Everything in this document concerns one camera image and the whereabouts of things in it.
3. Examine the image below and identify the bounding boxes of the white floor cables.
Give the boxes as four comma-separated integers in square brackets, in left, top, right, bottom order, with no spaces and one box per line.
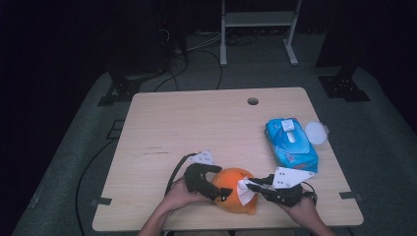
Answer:
[187,31,224,54]

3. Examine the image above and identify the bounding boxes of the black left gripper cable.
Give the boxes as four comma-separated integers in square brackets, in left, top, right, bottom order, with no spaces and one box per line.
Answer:
[164,151,200,196]

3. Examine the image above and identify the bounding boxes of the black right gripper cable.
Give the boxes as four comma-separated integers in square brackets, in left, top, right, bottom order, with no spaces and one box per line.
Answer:
[301,181,319,206]

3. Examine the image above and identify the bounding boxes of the black floor frame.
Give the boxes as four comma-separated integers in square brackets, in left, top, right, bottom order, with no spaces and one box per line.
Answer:
[105,119,126,141]

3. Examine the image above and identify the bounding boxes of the blue wet wipes packet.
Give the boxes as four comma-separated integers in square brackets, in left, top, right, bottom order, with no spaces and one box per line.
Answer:
[264,117,329,174]

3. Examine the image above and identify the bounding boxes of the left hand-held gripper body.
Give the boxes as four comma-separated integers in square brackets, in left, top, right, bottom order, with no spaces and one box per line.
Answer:
[183,149,216,194]

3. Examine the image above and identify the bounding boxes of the long black floor cable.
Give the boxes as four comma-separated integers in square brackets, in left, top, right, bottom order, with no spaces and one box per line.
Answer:
[75,138,118,236]

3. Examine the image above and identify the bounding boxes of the black tape strip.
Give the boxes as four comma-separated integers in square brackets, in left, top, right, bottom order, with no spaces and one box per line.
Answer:
[90,197,113,207]
[338,191,365,202]

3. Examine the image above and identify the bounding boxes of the white metal stand frame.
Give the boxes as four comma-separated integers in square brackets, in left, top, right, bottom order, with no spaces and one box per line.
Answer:
[219,0,303,68]

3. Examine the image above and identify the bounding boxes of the person's left hand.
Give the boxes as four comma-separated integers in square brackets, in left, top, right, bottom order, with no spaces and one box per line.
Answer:
[159,177,211,213]

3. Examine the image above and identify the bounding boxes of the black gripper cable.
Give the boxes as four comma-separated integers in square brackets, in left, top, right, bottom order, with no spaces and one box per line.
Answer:
[301,181,319,206]
[164,151,200,196]

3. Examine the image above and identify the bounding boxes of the orange plush toy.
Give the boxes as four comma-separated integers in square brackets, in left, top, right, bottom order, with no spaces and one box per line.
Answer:
[210,167,260,215]

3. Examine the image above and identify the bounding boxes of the black stand with base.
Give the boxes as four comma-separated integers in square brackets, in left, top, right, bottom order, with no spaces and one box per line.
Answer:
[317,63,372,103]
[97,58,146,107]

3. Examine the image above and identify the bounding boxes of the person's right hand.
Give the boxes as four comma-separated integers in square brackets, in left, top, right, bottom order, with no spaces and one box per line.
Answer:
[280,194,325,228]

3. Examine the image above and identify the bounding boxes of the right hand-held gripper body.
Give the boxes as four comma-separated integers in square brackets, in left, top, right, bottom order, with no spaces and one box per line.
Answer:
[261,166,318,208]

